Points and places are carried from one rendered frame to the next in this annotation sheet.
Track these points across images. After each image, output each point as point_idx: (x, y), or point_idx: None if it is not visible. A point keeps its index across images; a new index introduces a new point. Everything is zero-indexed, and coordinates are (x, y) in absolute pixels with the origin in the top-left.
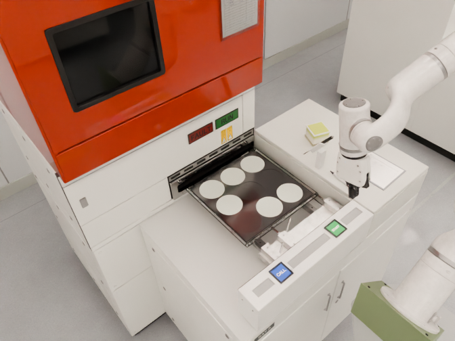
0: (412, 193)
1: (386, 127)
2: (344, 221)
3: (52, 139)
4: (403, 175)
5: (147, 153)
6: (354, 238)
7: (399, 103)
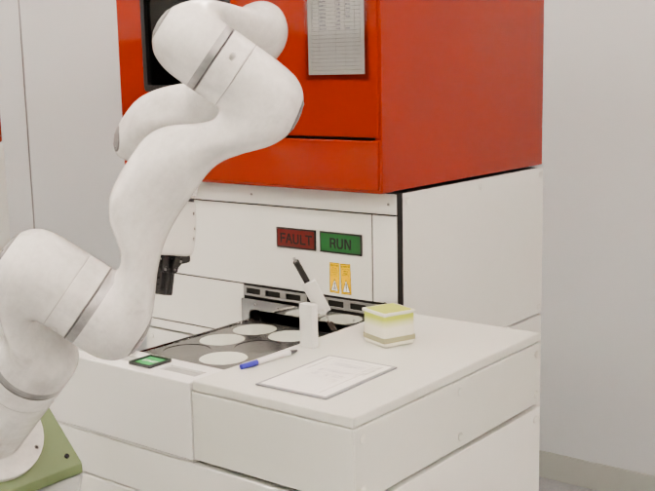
0: (316, 468)
1: (125, 114)
2: (170, 369)
3: (125, 110)
4: (310, 397)
5: (223, 217)
6: (153, 405)
7: (154, 91)
